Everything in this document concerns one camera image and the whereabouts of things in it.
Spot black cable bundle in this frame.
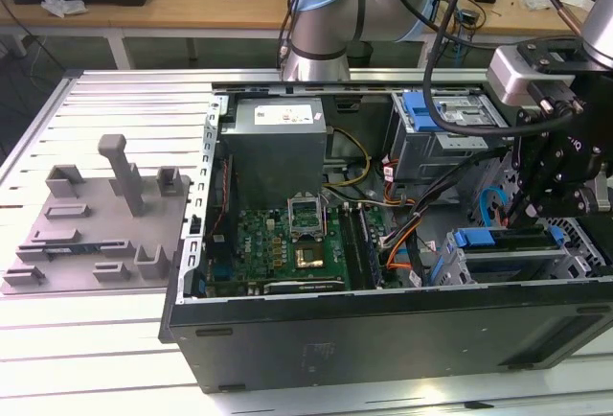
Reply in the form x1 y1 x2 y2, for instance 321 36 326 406
380 147 509 249

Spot grey parts rack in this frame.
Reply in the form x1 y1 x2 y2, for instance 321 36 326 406
0 133 193 296

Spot black PC case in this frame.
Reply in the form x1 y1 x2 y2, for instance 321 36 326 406
157 80 613 394

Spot CPU socket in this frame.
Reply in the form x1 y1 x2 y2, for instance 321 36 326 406
289 238 329 271

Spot orange black power wire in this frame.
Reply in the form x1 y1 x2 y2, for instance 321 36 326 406
492 190 511 228

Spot wooden desk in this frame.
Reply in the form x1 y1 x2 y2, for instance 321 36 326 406
0 0 613 71

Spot grey power supply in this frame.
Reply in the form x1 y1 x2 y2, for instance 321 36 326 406
218 97 328 196

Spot hard disk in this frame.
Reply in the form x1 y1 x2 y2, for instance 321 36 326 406
453 223 564 282

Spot green motherboard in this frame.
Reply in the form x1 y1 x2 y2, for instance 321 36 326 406
208 202 384 297

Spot blue plastic cage latch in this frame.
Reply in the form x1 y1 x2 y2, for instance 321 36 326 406
402 92 454 132

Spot crumpled white paper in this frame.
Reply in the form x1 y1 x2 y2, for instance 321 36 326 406
40 0 88 18

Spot RAM stick with blue label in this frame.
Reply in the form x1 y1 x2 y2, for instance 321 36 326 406
42 242 104 253

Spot metal socket cover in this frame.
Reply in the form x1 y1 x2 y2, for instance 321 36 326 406
285 193 324 243

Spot orange flat wire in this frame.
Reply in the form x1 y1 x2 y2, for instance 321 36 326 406
382 236 417 272

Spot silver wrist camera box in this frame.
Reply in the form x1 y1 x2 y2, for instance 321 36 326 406
487 41 588 115

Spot metal disk bay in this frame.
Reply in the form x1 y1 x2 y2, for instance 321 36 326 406
430 223 600 288

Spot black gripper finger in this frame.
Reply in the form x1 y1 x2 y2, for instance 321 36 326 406
519 173 595 220
503 132 559 230

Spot black RAM stick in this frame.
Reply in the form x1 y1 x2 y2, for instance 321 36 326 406
337 202 366 290
356 205 383 286

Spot yellow wires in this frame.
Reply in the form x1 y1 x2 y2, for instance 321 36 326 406
321 127 373 192

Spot thick black camera cable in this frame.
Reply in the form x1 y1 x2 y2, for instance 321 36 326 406
421 0 523 139

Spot metal drive cage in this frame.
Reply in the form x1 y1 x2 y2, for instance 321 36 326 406
387 91 513 182

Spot black expansion card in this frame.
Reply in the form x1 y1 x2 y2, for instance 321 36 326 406
262 279 347 295

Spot blue data wire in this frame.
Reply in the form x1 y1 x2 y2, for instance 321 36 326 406
477 185 505 228

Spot thin metal locking lever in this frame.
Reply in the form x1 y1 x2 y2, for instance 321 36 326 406
321 193 332 240

